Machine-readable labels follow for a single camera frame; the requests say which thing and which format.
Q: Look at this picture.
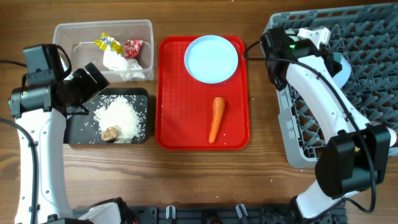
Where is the orange carrot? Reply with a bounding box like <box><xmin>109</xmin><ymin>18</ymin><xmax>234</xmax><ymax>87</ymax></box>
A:
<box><xmin>208</xmin><ymin>97</ymin><xmax>226</xmax><ymax>144</ymax></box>

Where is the black plastic tray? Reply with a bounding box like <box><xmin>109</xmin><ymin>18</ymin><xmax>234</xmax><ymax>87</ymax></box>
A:
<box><xmin>64</xmin><ymin>88</ymin><xmax>148</xmax><ymax>144</ymax></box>

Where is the clear plastic bin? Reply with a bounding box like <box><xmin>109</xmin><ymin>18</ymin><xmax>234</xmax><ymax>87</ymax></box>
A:
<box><xmin>53</xmin><ymin>19</ymin><xmax>154</xmax><ymax>82</ymax></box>

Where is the light blue plate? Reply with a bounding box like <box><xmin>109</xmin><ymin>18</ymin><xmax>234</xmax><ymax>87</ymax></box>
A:
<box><xmin>183</xmin><ymin>35</ymin><xmax>239</xmax><ymax>84</ymax></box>

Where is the grey dishwasher rack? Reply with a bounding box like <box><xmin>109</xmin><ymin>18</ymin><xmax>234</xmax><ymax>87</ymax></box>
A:
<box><xmin>266</xmin><ymin>2</ymin><xmax>397</xmax><ymax>168</ymax></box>

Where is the yellow snack wrapper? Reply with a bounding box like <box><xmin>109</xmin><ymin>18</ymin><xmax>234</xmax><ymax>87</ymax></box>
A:
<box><xmin>94</xmin><ymin>32</ymin><xmax>124</xmax><ymax>55</ymax></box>

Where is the red candy wrapper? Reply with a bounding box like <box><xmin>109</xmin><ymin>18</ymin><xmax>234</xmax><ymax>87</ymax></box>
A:
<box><xmin>123</xmin><ymin>40</ymin><xmax>143</xmax><ymax>59</ymax></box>

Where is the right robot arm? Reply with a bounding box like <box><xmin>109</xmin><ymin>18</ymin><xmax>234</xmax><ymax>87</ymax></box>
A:
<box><xmin>259</xmin><ymin>27</ymin><xmax>397</xmax><ymax>223</ymax></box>

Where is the brown round food piece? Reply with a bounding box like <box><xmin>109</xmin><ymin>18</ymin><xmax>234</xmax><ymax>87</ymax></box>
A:
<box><xmin>101</xmin><ymin>127</ymin><xmax>119</xmax><ymax>142</ymax></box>

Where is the red serving tray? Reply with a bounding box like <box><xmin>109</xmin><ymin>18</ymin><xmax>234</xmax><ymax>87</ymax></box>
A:
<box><xmin>155</xmin><ymin>35</ymin><xmax>250</xmax><ymax>151</ymax></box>

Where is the light blue bowl with rice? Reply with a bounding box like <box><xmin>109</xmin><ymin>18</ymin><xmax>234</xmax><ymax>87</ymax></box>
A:
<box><xmin>332</xmin><ymin>52</ymin><xmax>352</xmax><ymax>88</ymax></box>

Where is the pink plastic cup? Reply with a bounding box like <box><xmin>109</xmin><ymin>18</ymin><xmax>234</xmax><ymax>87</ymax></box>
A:
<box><xmin>387</xmin><ymin>127</ymin><xmax>397</xmax><ymax>147</ymax></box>

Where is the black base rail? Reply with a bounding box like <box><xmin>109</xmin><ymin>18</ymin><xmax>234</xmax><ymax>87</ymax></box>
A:
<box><xmin>71</xmin><ymin>204</ymin><xmax>299</xmax><ymax>224</ymax></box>

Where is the white tissue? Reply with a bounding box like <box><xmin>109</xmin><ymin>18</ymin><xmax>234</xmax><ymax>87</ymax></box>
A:
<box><xmin>103</xmin><ymin>46</ymin><xmax>145</xmax><ymax>81</ymax></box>

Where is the white rice pile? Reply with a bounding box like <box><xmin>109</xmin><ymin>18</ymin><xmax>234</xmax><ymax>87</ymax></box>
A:
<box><xmin>78</xmin><ymin>95</ymin><xmax>148</xmax><ymax>144</ymax></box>

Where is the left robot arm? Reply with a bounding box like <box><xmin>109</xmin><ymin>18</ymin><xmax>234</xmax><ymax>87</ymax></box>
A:
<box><xmin>8</xmin><ymin>44</ymin><xmax>122</xmax><ymax>223</ymax></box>

